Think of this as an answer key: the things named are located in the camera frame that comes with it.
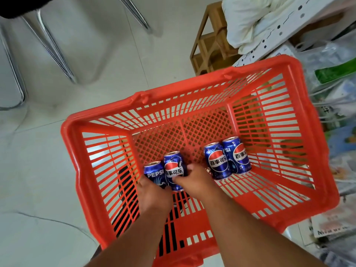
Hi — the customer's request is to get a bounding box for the person's right hand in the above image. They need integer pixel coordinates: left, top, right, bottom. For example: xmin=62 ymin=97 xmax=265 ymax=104
xmin=171 ymin=163 xmax=216 ymax=203

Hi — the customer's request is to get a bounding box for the person's left hand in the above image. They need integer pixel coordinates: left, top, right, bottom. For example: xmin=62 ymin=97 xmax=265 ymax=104
xmin=137 ymin=175 xmax=173 ymax=217

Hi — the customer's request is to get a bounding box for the blue soda can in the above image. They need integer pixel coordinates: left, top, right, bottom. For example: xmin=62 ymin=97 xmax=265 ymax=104
xmin=222 ymin=136 xmax=252 ymax=175
xmin=204 ymin=142 xmax=232 ymax=181
xmin=144 ymin=161 xmax=168 ymax=189
xmin=164 ymin=151 xmax=187 ymax=192

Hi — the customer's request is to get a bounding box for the person's left forearm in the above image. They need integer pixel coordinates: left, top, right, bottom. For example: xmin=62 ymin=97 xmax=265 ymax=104
xmin=85 ymin=211 xmax=173 ymax=267

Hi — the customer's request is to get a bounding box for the person's right forearm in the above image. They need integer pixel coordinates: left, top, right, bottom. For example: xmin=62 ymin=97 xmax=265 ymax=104
xmin=199 ymin=190 xmax=330 ymax=267

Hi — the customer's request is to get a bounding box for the orange plastic shopping basket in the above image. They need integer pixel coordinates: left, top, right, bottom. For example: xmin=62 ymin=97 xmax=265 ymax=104
xmin=61 ymin=54 xmax=340 ymax=267

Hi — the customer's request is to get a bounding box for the wooden rack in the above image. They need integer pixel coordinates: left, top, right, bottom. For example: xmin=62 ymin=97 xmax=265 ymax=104
xmin=190 ymin=1 xmax=243 ymax=77

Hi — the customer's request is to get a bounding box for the printed booklet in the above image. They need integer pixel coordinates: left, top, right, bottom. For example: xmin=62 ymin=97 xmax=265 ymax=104
xmin=309 ymin=201 xmax=356 ymax=240

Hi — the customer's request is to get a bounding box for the colourful printed plastic bag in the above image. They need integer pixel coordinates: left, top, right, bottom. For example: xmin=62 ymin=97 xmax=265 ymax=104
xmin=309 ymin=80 xmax=356 ymax=198

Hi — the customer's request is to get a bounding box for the chrome chair leg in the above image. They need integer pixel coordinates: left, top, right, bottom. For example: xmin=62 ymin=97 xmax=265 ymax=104
xmin=117 ymin=0 xmax=154 ymax=34

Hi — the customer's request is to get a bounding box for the black chair with chrome legs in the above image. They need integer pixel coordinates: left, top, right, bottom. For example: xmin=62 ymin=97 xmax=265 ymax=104
xmin=0 ymin=0 xmax=80 ymax=111

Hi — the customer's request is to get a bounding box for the white cloth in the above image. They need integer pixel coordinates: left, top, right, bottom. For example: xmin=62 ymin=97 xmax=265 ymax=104
xmin=221 ymin=0 xmax=308 ymax=55

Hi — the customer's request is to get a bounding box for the white perforated board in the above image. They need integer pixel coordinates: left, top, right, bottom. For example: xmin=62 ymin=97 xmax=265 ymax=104
xmin=232 ymin=0 xmax=356 ymax=67

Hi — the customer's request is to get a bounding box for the clear plastic bag green label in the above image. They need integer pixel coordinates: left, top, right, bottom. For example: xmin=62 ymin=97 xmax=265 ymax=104
xmin=293 ymin=30 xmax=356 ymax=93

